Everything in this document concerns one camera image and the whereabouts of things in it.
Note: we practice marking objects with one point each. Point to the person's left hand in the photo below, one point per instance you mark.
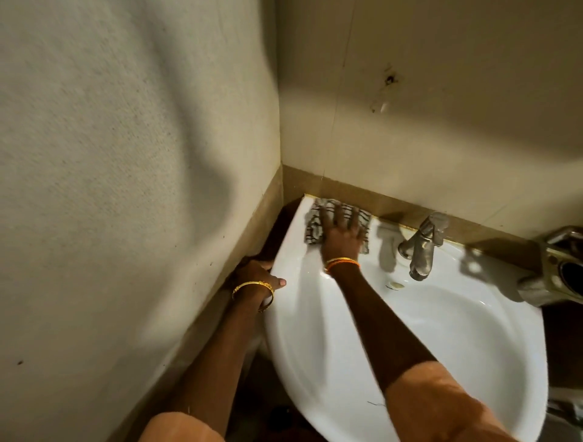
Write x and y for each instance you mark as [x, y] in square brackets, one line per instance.
[253, 273]

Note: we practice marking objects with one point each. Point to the person's right hand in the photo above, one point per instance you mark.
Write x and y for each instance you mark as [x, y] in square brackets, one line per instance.
[339, 239]

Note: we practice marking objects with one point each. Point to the person's right fingers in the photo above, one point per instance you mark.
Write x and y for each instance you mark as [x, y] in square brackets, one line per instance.
[339, 216]

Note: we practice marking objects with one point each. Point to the person's left thumb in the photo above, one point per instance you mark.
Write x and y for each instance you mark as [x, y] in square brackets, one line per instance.
[275, 283]

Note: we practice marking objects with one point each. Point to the white black striped cleaning cloth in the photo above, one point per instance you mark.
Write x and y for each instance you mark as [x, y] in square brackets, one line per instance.
[314, 225]

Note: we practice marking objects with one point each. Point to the white ceramic wash basin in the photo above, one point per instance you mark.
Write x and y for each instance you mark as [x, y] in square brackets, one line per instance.
[432, 346]

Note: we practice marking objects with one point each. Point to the person's right forearm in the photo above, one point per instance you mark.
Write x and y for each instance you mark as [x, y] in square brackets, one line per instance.
[387, 328]

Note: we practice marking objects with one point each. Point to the person's left forearm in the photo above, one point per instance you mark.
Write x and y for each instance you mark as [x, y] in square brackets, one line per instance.
[218, 355]

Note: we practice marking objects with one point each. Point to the gold metal wrist bangle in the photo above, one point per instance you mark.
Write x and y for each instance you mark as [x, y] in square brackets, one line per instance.
[255, 287]

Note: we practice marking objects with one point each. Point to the orange thread wrist bangle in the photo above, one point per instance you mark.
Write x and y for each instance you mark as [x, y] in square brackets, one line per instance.
[341, 262]

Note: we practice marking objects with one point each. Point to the silver metal basin faucet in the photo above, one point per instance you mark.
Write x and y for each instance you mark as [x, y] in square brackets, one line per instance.
[421, 250]

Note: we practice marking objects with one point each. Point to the steel wall soap holder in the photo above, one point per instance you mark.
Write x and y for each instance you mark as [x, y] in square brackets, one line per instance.
[558, 268]

